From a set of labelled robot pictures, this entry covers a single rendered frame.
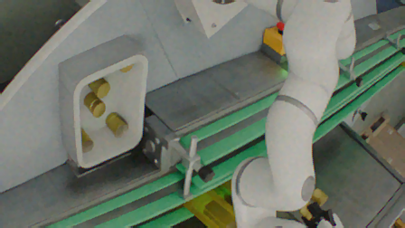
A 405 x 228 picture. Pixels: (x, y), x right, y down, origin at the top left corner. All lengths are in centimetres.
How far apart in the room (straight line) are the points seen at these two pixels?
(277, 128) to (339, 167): 85
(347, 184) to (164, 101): 67
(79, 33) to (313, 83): 44
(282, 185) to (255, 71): 59
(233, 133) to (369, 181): 63
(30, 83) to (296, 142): 51
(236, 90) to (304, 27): 49
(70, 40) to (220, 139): 41
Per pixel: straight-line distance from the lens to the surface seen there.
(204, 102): 117
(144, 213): 108
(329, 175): 155
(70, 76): 93
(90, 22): 96
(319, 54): 75
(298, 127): 77
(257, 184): 80
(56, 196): 107
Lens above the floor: 148
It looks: 32 degrees down
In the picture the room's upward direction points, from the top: 130 degrees clockwise
